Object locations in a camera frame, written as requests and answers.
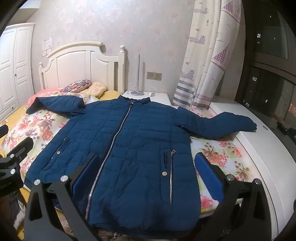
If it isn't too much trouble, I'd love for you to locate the sailboat print curtain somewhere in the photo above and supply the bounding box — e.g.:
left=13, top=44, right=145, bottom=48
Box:
left=172, top=0, right=242, bottom=110

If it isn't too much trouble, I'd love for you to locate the white pole lamp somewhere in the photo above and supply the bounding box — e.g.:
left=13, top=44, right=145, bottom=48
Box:
left=131, top=54, right=145, bottom=95

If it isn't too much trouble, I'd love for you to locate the dark window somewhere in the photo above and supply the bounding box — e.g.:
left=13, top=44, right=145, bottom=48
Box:
left=236, top=0, right=296, bottom=135

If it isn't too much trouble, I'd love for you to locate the white bed headboard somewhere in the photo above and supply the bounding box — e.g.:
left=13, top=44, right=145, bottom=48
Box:
left=38, top=42, right=126, bottom=96

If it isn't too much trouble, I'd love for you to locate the yellow floral pillow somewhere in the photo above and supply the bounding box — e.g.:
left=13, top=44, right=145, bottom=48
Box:
left=81, top=82, right=108, bottom=99

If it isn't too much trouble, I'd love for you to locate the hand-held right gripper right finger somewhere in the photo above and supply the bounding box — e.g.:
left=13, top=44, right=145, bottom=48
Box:
left=194, top=152, right=274, bottom=241

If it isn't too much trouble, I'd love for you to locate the white wardrobe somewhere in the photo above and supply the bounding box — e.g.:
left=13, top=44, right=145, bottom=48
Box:
left=0, top=22, right=36, bottom=118

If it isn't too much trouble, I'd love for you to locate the blue padded jacket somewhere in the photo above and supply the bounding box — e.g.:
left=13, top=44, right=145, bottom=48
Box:
left=24, top=94, right=258, bottom=239

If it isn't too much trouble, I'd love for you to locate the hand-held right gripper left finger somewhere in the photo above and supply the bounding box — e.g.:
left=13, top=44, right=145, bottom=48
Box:
left=24, top=152, right=102, bottom=241

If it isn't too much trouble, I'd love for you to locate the round patterned cushion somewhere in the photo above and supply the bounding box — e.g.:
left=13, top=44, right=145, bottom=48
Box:
left=62, top=79, right=93, bottom=93

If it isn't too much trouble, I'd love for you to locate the white nightstand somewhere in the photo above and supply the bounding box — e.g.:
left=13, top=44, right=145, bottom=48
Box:
left=121, top=90, right=171, bottom=107

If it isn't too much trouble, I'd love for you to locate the small dark object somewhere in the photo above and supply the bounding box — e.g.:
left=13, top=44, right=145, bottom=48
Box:
left=277, top=122, right=296, bottom=138

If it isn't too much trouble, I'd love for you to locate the plain yellow pillow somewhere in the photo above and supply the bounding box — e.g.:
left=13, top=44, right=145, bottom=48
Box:
left=99, top=90, right=121, bottom=100

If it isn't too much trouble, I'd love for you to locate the dark cloth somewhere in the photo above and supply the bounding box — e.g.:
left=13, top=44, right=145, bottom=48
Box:
left=0, top=191, right=29, bottom=241

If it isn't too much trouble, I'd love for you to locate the white window bench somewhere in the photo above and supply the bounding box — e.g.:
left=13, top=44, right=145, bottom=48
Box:
left=209, top=102, right=296, bottom=241

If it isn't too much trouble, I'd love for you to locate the floral bedspread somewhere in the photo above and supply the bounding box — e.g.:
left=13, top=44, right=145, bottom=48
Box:
left=0, top=89, right=257, bottom=219

